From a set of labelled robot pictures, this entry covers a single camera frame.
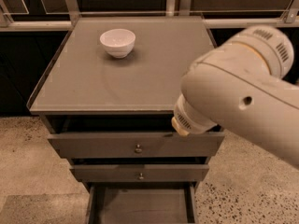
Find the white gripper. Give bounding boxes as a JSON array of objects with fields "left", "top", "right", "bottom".
[{"left": 171, "top": 94, "right": 216, "bottom": 136}]

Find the grey drawer cabinet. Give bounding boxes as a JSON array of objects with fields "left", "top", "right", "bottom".
[{"left": 26, "top": 15, "right": 226, "bottom": 224}]

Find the white horizontal rail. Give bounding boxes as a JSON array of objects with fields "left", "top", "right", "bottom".
[{"left": 0, "top": 17, "right": 299, "bottom": 32}]

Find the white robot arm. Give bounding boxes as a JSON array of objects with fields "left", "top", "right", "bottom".
[{"left": 172, "top": 25, "right": 299, "bottom": 168}]

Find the grey top drawer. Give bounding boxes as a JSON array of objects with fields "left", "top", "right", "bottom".
[{"left": 48, "top": 133, "right": 224, "bottom": 159}]

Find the grey drawer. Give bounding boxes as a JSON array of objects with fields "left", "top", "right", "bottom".
[
  {"left": 84, "top": 183, "right": 199, "bottom": 224},
  {"left": 48, "top": 133, "right": 224, "bottom": 159},
  {"left": 71, "top": 164, "right": 209, "bottom": 182}
]

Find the top drawer metal knob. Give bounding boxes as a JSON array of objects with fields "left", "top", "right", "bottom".
[{"left": 135, "top": 145, "right": 143, "bottom": 154}]

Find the white ceramic bowl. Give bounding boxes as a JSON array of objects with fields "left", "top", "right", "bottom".
[{"left": 99, "top": 29, "right": 135, "bottom": 59}]

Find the grey bottom drawer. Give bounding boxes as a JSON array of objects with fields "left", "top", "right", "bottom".
[{"left": 84, "top": 183, "right": 199, "bottom": 224}]

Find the grey middle drawer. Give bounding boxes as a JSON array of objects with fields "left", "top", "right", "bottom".
[{"left": 71, "top": 164, "right": 209, "bottom": 182}]

